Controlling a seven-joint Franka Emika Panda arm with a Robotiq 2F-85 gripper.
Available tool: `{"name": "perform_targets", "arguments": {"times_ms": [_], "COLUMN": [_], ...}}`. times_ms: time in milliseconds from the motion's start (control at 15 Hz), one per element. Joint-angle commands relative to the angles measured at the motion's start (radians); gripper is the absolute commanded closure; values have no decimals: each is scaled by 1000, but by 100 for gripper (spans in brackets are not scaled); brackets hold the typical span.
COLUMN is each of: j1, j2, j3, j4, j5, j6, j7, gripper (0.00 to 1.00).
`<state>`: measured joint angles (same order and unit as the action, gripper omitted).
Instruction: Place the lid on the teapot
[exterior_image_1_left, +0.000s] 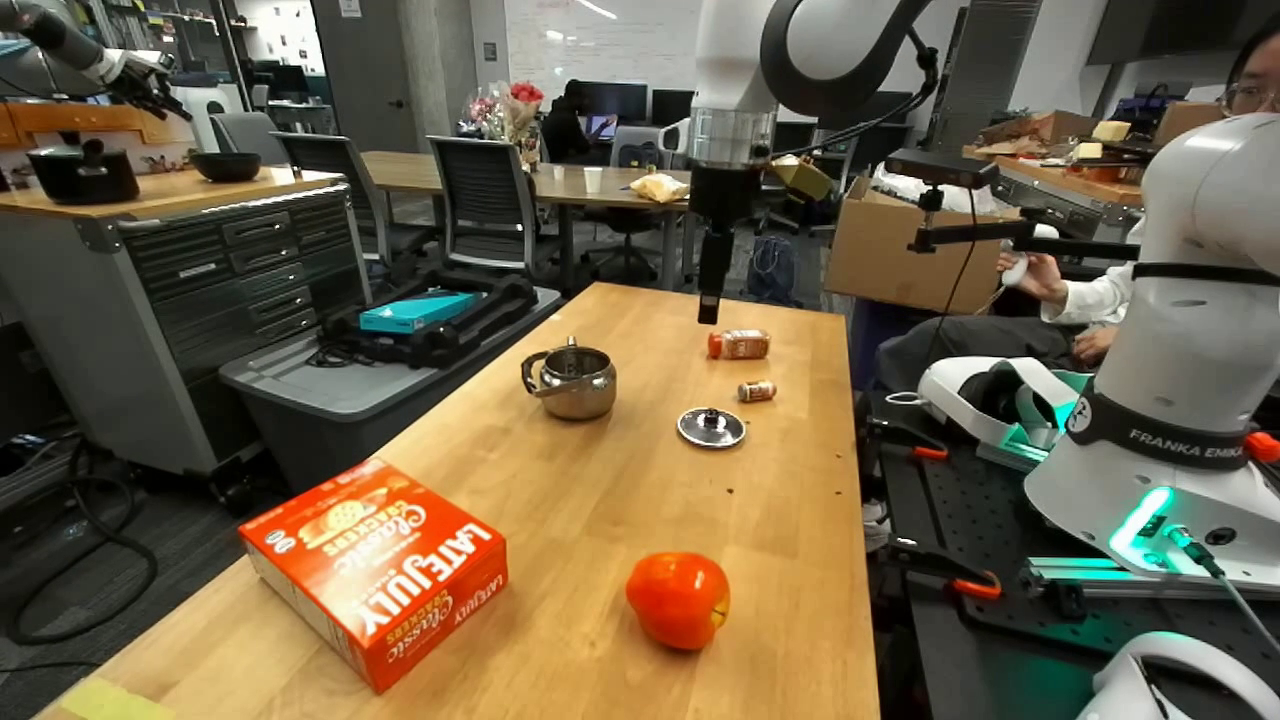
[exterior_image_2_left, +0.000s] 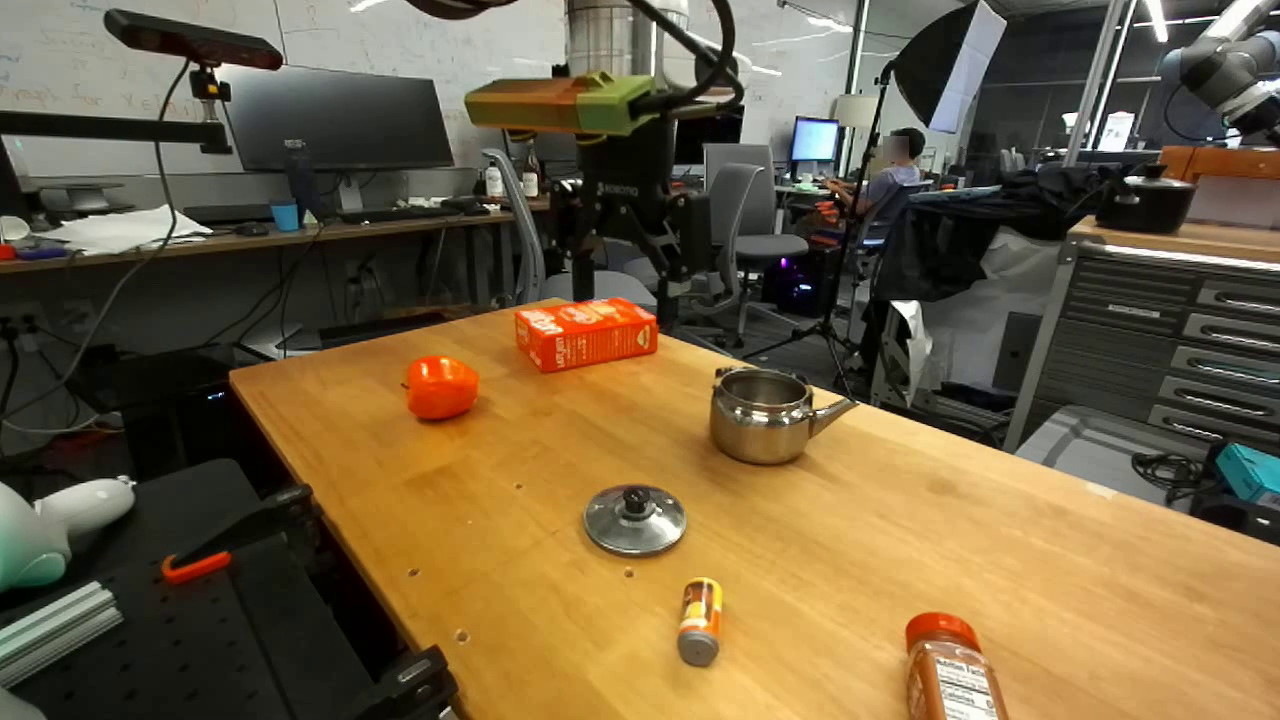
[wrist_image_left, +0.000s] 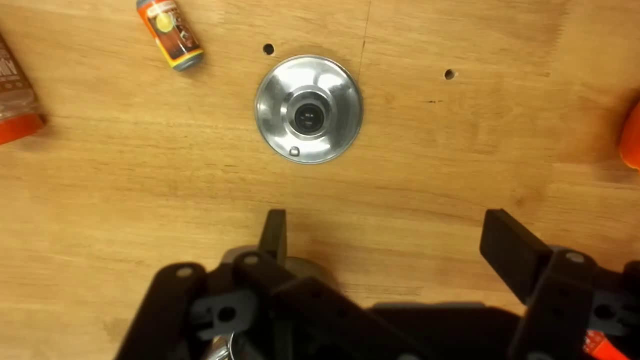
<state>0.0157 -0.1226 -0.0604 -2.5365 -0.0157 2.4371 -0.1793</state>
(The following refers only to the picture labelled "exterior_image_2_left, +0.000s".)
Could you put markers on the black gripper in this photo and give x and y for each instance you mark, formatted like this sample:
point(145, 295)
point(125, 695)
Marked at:
point(630, 165)

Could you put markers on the steel teapot lid black knob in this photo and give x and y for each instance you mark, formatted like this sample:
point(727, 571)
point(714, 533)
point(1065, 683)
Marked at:
point(638, 522)

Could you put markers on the gray background robot arm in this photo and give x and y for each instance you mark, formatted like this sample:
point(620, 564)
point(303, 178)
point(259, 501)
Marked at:
point(1227, 74)

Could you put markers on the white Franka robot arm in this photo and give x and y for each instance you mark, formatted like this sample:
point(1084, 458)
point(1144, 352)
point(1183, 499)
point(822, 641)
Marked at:
point(604, 34)

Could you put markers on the stainless steel teapot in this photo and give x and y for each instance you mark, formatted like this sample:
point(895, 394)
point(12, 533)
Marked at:
point(761, 422)

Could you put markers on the orange cracker box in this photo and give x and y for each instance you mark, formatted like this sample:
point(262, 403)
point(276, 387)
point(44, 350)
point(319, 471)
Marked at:
point(587, 335)

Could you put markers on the gray office chair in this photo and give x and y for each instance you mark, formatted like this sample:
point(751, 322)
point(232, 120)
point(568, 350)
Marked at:
point(754, 214)

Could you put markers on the lit computer monitor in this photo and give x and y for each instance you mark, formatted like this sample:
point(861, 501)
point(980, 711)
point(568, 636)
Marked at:
point(813, 143)

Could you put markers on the red-orange toy tomato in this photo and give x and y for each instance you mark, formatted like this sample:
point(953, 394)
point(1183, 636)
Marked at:
point(443, 391)

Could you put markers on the seated person gray shirt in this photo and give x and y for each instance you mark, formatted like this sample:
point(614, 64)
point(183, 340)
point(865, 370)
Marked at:
point(895, 181)

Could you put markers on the large black computer monitor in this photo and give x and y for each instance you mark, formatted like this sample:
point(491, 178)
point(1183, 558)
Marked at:
point(334, 120)

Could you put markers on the blue cup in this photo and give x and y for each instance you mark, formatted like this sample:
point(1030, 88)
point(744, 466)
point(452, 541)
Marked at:
point(286, 217)

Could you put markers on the black cloth pile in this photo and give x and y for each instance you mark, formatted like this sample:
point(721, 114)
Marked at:
point(985, 227)

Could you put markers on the long wooden desk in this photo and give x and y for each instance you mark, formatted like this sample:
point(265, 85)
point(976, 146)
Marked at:
point(265, 243)

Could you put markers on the black photo light reflector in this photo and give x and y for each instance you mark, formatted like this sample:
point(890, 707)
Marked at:
point(940, 62)

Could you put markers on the small yellow-labelled bottle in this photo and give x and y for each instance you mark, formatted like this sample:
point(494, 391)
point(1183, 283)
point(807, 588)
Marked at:
point(701, 626)

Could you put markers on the black table clamp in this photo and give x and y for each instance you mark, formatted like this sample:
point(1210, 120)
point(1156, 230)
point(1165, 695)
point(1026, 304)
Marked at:
point(413, 687)

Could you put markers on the gray storage bin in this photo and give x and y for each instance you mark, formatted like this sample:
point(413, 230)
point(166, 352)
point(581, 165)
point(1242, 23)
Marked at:
point(1084, 453)

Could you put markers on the white paper stack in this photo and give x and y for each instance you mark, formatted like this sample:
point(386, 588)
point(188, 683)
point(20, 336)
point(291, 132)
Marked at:
point(121, 230)

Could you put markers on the black cooking pot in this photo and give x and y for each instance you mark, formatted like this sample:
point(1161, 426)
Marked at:
point(1144, 200)

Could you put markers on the gray drawer cabinet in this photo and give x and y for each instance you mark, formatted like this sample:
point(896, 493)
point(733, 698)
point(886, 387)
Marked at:
point(1144, 335)

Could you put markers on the orange-capped spice bottle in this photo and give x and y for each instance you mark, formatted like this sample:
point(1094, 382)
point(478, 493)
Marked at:
point(953, 675)

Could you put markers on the black carrying bag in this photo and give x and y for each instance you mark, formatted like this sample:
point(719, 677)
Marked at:
point(1186, 501)

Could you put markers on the teal case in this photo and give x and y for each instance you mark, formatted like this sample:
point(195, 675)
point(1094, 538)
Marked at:
point(1250, 471)

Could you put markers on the black stereo camera bar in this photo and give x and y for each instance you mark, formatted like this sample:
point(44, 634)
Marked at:
point(195, 38)

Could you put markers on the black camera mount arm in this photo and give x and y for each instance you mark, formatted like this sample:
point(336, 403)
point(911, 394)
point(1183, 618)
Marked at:
point(104, 130)

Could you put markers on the aluminium extrusion rail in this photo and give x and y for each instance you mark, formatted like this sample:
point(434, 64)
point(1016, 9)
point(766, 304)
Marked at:
point(55, 634)

